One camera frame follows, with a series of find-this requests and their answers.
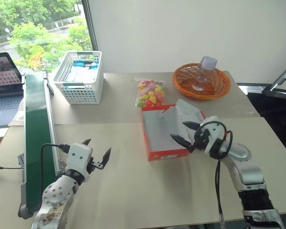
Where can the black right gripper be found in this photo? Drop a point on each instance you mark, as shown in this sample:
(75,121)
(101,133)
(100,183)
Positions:
(201,139)

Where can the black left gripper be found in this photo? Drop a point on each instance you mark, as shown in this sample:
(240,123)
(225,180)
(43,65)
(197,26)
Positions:
(96,165)

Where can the red cardboard box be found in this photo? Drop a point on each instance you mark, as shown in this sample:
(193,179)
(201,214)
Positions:
(162,128)

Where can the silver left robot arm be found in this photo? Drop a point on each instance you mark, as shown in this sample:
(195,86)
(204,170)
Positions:
(54,193)

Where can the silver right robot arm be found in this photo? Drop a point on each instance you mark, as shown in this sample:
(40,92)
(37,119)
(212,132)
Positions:
(250,174)

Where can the green conveyor belt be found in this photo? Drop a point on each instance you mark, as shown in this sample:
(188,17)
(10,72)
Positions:
(35,119)

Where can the clear bag of colourful candy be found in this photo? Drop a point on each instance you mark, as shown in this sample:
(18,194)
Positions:
(150,94)

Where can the white perforated plastic basket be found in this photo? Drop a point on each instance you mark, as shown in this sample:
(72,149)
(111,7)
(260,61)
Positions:
(83,94)

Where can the clear bottle with lilac cap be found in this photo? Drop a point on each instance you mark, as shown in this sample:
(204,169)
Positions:
(207,64)

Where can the blue plastic packet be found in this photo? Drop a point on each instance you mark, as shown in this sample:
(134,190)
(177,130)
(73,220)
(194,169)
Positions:
(82,69)

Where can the dark blue laptop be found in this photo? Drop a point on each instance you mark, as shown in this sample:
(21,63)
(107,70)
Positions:
(2,105)

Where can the grey and black metal stand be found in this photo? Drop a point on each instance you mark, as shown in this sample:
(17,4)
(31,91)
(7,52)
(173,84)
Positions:
(282,77)

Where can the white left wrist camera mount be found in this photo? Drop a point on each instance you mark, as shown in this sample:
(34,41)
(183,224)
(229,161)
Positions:
(78,155)

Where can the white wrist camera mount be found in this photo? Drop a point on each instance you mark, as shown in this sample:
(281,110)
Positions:
(215,126)
(78,155)

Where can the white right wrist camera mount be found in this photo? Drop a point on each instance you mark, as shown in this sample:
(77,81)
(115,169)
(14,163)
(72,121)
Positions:
(215,126)

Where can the dark grey window post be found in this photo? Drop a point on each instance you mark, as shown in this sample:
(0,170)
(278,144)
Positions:
(89,23)

